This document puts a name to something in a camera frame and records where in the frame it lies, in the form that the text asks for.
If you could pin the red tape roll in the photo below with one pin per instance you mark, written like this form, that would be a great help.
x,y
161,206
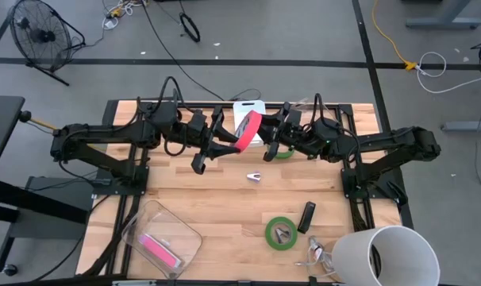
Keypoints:
x,y
248,131

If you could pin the white plastic bin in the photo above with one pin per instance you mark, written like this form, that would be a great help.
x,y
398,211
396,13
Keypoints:
x,y
239,117

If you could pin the black desk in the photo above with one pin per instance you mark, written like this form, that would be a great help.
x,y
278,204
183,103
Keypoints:
x,y
2,127

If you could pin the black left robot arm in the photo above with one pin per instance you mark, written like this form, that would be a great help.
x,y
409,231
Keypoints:
x,y
105,135

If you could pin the grey desk foot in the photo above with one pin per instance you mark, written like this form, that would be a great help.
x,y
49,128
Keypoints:
x,y
466,126

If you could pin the pink stapler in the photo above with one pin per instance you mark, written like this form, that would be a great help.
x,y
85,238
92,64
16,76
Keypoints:
x,y
159,250

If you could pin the black stapler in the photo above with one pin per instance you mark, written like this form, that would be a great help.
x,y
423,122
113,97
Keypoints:
x,y
306,216

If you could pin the black aluminium table frame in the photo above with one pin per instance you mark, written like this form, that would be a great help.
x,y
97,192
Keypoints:
x,y
359,216

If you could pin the green tape roll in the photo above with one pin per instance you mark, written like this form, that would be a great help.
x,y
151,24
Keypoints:
x,y
285,155
268,234

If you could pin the white cylindrical container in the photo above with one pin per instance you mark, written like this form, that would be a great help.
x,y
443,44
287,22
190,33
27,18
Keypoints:
x,y
351,258

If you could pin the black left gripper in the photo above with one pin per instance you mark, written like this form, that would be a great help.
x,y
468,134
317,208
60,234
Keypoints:
x,y
206,131

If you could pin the yellow rod with black knob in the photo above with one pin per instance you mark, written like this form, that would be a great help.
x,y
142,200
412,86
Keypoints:
x,y
25,116

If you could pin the clear plastic bin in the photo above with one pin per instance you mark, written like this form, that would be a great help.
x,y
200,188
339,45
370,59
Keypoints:
x,y
308,104
185,238

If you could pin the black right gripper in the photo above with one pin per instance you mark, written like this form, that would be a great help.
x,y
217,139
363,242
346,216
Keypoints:
x,y
290,127

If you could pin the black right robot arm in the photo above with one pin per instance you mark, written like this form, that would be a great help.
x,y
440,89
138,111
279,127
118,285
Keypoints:
x,y
399,141

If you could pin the black floor fan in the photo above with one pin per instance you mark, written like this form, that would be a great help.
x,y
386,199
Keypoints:
x,y
42,36

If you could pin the grey desk leg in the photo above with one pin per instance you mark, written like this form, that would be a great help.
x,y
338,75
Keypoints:
x,y
447,22

